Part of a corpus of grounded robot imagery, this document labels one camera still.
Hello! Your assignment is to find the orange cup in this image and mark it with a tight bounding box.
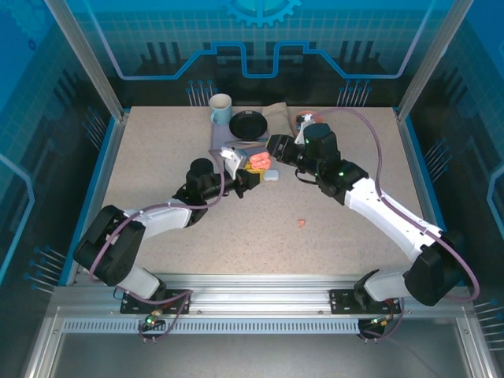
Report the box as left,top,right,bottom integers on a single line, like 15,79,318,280
295,111,318,132

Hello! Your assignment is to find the beige folded cloth napkin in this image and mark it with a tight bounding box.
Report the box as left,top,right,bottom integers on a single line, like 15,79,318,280
261,102,296,139

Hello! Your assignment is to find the metal knife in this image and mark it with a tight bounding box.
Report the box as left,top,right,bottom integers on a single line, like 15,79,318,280
224,136,273,145

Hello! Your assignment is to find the black plate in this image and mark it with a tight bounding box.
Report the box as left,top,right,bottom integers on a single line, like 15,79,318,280
229,110,269,140

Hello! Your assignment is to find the lavender tray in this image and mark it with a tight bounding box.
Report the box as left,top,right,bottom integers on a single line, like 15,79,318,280
210,120,276,153

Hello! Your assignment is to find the light blue mug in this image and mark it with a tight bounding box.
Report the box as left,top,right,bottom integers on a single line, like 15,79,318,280
209,93,233,126

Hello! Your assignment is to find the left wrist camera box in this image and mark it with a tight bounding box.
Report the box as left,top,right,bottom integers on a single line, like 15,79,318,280
219,146,250,179

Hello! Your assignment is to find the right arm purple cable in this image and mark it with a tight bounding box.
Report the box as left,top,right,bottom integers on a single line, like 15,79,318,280
313,108,481,342

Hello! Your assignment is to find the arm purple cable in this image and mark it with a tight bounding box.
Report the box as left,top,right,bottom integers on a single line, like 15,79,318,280
313,108,481,342
88,149,226,343

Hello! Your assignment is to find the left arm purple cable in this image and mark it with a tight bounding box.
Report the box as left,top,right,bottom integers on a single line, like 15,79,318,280
88,149,226,343

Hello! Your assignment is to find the aluminium mounting rail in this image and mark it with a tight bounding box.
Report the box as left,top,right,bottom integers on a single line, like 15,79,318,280
50,273,472,316

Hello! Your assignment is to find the aluminium frame post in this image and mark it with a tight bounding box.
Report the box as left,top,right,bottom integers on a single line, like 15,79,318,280
43,0,129,121
395,0,476,123

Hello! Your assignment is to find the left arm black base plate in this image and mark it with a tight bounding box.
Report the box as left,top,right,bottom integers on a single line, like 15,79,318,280
120,289,192,315

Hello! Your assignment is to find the slotted grey cable duct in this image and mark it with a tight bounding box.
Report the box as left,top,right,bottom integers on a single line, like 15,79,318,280
62,319,361,335

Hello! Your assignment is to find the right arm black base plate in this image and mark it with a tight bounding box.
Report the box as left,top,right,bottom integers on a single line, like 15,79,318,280
328,288,402,315

